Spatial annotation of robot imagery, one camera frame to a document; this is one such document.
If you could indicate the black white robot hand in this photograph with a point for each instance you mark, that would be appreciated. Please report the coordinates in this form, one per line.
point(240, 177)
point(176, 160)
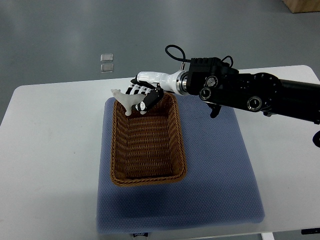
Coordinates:
point(153, 85)

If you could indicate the white bear figurine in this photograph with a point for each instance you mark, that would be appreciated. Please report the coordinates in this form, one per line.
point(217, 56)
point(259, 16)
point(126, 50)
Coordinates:
point(127, 100)

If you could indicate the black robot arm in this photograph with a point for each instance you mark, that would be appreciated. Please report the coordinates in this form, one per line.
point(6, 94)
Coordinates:
point(218, 84)

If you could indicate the brown wicker basket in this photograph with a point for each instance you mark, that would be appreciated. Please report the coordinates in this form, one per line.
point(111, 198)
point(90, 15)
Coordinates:
point(147, 149)

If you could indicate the lower grey floor plate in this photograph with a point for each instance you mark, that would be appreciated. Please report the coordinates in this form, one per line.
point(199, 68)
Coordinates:
point(106, 67)

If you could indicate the grey floor plate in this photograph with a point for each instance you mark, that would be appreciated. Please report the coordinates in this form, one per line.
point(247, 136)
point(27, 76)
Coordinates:
point(106, 57)
point(106, 67)

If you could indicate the upper grey floor plate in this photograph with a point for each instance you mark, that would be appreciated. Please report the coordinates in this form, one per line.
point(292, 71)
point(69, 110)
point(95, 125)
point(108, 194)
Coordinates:
point(106, 57)

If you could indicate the blue-grey quilted mat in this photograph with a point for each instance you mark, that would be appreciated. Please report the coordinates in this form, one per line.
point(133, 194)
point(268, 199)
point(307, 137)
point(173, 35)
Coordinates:
point(220, 187)

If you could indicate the black label tag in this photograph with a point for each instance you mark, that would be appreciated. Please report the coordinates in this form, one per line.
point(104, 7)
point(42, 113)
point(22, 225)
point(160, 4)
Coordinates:
point(140, 234)

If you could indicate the wooden box corner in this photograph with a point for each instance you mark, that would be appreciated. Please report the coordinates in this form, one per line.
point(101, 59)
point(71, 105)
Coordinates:
point(302, 6)

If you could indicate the black table edge bracket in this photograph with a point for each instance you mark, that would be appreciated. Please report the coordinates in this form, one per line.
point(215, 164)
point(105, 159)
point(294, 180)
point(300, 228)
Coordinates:
point(310, 231)

